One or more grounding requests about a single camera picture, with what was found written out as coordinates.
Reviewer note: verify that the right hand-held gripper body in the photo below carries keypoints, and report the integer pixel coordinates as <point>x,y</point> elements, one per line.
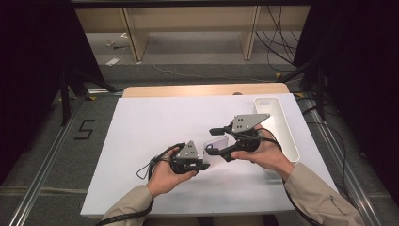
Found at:
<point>247,124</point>

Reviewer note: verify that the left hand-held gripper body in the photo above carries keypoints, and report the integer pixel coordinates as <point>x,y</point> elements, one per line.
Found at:
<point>187,153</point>

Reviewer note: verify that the smartphone with pale iridescent case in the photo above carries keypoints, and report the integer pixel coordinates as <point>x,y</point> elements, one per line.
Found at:
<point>216,146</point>

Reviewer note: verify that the long white plastic bin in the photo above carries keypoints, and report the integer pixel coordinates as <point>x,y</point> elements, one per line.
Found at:
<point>282,132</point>

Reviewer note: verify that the person's left hand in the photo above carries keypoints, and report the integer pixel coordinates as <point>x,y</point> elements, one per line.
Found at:
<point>163,180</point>

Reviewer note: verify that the person's right hand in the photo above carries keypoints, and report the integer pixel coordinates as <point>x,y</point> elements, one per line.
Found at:
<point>269,157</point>

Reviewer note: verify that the white board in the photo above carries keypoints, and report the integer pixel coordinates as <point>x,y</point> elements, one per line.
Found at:
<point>156,125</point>

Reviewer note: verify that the light wooden table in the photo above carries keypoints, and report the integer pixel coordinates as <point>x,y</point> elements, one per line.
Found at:
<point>194,90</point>

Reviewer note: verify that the black metal stand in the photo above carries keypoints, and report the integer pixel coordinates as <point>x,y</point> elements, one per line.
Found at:
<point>65,103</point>
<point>319,94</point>

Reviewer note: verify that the light wooden shelf unit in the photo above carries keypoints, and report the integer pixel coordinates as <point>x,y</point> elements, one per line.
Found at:
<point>194,19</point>

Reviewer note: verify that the white paper scrap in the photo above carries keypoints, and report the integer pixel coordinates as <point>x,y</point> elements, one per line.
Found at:
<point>112,61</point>

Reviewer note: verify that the dark curtain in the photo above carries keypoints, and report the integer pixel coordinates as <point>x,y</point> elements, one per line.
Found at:
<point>28,78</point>
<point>367,78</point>

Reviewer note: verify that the aluminium floor rail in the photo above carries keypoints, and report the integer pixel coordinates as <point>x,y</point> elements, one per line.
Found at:
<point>342,163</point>
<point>47,166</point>

